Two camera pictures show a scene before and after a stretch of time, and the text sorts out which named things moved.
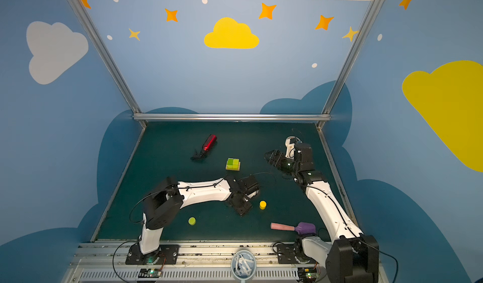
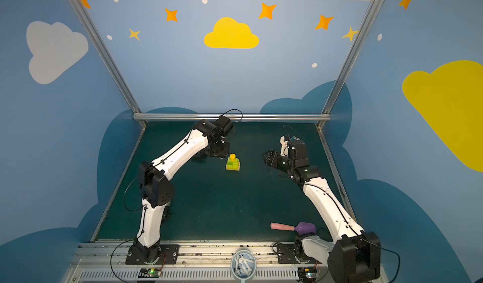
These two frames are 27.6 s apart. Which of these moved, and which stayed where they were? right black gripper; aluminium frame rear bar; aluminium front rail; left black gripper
Moved: left black gripper
Stayed: aluminium frame rear bar; aluminium front rail; right black gripper
